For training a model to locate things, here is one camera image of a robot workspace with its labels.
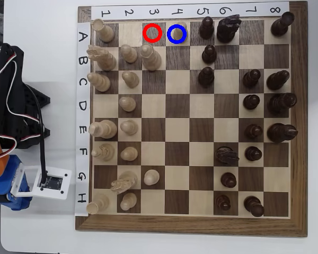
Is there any orange and blue gripper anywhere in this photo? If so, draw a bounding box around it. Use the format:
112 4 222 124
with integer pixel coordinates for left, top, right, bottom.
0 134 32 211

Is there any light wooden pawn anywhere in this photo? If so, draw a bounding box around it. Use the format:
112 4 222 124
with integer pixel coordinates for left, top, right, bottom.
121 70 140 89
172 21 188 42
120 120 139 136
120 44 139 64
120 192 138 212
143 169 161 186
120 146 139 161
118 96 137 113

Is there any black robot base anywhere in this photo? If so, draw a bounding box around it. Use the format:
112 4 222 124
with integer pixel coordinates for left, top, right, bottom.
15 84 51 149

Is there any light wooden rook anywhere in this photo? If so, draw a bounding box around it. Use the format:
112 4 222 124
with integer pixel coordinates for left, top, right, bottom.
85 194 111 215
91 18 116 43

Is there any light wooden bishop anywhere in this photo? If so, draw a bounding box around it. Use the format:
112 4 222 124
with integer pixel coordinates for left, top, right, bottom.
86 72 112 93
91 143 116 163

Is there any white paper strip with letters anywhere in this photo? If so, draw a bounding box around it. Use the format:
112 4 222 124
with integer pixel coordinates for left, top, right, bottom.
74 21 92 217

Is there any light wooden knight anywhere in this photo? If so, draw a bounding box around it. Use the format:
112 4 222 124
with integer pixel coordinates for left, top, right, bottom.
110 170 139 195
86 44 118 71

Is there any light wooden king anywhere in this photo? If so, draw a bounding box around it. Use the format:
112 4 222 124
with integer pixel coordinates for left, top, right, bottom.
88 119 118 140

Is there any wooden chessboard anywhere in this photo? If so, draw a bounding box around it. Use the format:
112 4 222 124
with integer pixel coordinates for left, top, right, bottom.
74 1 308 238

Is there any black pawn at H6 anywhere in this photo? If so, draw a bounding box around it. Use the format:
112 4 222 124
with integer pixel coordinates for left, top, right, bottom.
215 195 232 212

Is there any dark wooden pawn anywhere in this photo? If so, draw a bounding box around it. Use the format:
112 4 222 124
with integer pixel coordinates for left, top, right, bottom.
197 66 216 89
244 146 263 162
199 16 215 41
201 44 218 65
244 124 264 141
220 172 238 189
242 94 261 111
242 69 262 89

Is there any dark wooden knight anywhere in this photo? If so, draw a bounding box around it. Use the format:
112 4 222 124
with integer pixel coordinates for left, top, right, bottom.
216 14 242 44
215 147 241 166

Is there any dark wooden rook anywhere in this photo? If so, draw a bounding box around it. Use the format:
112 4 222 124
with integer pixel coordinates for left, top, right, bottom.
270 11 296 38
243 195 266 219

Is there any white paper strip with numbers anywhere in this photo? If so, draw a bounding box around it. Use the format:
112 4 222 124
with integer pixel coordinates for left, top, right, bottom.
91 2 290 21

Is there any dark wooden king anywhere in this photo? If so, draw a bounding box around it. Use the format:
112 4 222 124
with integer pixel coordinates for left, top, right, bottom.
267 123 299 144

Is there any dark wooden queen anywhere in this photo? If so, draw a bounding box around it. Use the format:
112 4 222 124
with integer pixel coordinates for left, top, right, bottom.
267 92 298 115

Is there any dark wooden bishop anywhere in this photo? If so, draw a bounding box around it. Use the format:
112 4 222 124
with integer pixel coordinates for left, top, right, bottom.
266 70 291 92

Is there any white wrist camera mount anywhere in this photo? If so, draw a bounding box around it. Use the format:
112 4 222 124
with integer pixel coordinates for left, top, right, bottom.
10 165 73 201

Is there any black camera cable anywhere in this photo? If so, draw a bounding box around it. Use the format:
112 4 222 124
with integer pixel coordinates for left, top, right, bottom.
26 84 49 186

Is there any white red black servo cable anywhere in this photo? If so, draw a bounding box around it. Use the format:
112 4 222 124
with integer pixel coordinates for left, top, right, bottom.
0 43 43 125
0 133 18 163

